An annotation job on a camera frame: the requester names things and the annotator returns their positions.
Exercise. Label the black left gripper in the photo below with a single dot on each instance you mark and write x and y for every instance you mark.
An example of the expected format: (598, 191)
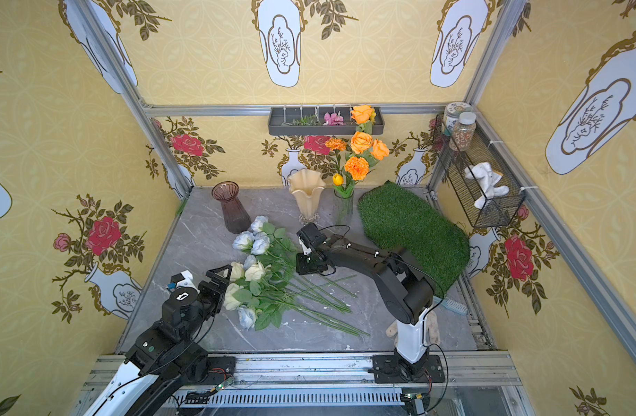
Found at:
(214, 290)

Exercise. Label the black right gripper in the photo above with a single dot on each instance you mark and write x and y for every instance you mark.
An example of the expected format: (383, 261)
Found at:
(310, 255)

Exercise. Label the white rose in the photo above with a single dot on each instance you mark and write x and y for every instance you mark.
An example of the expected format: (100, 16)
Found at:
(249, 261)
(261, 244)
(244, 241)
(257, 225)
(247, 318)

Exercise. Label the white rose top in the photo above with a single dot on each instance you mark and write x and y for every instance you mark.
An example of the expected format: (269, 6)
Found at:
(257, 225)

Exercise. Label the yellow orange tulip stem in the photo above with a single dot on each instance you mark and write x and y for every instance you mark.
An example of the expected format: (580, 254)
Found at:
(338, 179)

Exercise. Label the small orange marigold stem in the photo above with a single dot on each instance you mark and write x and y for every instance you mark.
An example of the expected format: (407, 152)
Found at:
(356, 169)

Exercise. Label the orange marigold flower stem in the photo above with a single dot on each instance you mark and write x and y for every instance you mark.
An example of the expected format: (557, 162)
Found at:
(337, 150)

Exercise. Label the orange rose stem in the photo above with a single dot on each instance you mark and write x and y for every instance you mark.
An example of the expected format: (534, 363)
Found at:
(364, 117)
(375, 154)
(361, 142)

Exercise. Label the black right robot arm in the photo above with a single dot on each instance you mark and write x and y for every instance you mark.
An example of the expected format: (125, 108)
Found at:
(404, 288)

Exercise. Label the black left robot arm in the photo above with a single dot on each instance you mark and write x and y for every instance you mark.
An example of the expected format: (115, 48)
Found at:
(167, 356)

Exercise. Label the white rose bottom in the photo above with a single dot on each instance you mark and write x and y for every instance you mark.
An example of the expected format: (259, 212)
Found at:
(247, 318)

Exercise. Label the dark purple glass vase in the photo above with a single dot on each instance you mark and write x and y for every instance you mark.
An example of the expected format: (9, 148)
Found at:
(236, 218)

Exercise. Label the clear glass vase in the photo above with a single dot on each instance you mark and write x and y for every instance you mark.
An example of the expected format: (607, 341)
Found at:
(343, 208)

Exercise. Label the cream ruffled vase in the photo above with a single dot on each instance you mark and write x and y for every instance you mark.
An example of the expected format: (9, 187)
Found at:
(307, 186)

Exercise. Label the green artificial grass mat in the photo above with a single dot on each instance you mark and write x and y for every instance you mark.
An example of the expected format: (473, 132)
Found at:
(394, 216)

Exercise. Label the beige work glove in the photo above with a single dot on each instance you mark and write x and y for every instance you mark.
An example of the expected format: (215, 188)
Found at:
(432, 327)

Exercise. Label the pink flower in planter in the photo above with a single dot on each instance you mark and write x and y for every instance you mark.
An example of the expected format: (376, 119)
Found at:
(333, 119)

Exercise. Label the teal brush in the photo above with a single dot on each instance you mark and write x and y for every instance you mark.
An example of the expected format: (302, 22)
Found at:
(451, 305)

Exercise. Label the white cloth figure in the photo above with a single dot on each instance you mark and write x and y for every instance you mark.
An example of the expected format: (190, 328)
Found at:
(488, 179)

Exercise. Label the jar with white lid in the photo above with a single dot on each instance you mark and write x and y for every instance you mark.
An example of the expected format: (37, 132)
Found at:
(463, 132)

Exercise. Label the glass jar with floral lid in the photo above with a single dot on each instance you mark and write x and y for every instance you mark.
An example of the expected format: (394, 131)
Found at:
(451, 115)

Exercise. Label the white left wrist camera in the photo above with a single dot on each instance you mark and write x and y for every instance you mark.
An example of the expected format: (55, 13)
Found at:
(180, 280)

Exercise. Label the grey wall planter shelf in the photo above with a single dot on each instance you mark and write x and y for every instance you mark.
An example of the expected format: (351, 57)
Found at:
(308, 120)

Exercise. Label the black wire wall basket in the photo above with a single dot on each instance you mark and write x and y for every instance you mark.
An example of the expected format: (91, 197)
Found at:
(450, 167)

